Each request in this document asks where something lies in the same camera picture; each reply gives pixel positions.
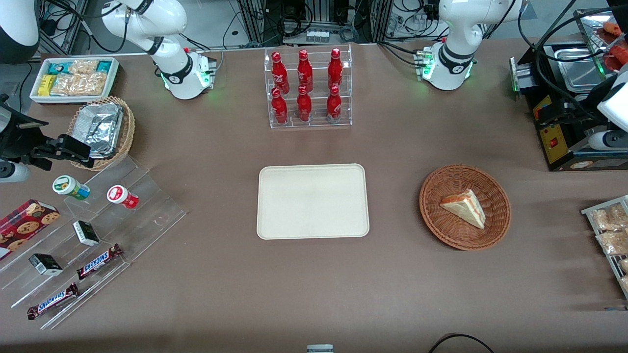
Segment small black box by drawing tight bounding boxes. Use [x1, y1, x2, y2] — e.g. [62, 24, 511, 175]
[73, 220, 100, 247]
[28, 253, 63, 276]

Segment aluminium foil container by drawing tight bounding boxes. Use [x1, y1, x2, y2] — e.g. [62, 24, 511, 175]
[74, 103, 124, 158]

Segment tray of packaged snacks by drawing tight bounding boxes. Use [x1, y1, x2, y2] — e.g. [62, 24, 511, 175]
[581, 195, 628, 300]

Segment Snickers chocolate bar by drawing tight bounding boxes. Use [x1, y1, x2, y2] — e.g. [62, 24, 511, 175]
[27, 282, 80, 320]
[76, 244, 123, 280]

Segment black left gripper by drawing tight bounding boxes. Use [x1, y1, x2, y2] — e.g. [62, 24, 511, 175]
[539, 98, 609, 132]

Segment small clear cracker bag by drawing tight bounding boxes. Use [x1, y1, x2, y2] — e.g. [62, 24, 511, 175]
[69, 59, 99, 75]

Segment triangular sandwich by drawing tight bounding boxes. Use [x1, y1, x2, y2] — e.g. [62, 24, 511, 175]
[440, 189, 486, 229]

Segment stainless steel pan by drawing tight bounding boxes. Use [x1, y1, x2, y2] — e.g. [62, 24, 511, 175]
[554, 47, 611, 92]

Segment white socket strip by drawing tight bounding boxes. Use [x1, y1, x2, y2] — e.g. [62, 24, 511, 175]
[388, 12, 442, 39]

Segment black food warmer machine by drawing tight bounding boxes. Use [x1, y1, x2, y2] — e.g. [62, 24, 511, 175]
[510, 7, 628, 172]

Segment light wicker basket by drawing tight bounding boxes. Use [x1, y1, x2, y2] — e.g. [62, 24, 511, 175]
[68, 96, 136, 171]

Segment red lid snack cup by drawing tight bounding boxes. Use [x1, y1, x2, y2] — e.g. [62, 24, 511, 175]
[107, 185, 139, 210]

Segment brown wicker basket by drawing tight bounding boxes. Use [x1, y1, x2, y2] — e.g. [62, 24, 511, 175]
[419, 164, 512, 252]

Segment green lid snack cup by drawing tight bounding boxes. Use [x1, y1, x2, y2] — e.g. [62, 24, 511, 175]
[52, 175, 91, 201]

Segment clear acrylic bottle rack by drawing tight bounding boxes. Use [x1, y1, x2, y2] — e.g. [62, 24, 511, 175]
[264, 44, 353, 129]

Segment red cookie box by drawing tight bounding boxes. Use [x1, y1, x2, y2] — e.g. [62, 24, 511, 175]
[0, 199, 61, 260]

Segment red soda bottle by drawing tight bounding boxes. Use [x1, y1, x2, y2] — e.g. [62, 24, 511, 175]
[271, 51, 290, 95]
[297, 49, 314, 93]
[296, 86, 313, 122]
[327, 86, 342, 122]
[328, 48, 343, 90]
[271, 88, 288, 124]

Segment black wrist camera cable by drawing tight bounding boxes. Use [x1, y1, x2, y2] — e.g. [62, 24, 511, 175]
[518, 0, 628, 126]

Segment clear acrylic stepped stand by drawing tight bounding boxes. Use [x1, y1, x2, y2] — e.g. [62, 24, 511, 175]
[0, 154, 188, 330]

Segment beige rectangular tray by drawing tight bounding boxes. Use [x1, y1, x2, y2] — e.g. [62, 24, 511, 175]
[257, 163, 370, 240]

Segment white plastic snack bin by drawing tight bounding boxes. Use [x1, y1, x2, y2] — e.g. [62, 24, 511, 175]
[29, 56, 121, 106]

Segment large clear cracker bag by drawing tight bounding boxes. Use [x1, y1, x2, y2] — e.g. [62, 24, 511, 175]
[51, 73, 107, 97]

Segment aluminium profile frame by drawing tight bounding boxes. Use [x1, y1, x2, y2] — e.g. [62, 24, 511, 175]
[235, 0, 393, 46]

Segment clear snack bag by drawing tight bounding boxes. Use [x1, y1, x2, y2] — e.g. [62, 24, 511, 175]
[596, 230, 628, 255]
[590, 205, 628, 231]

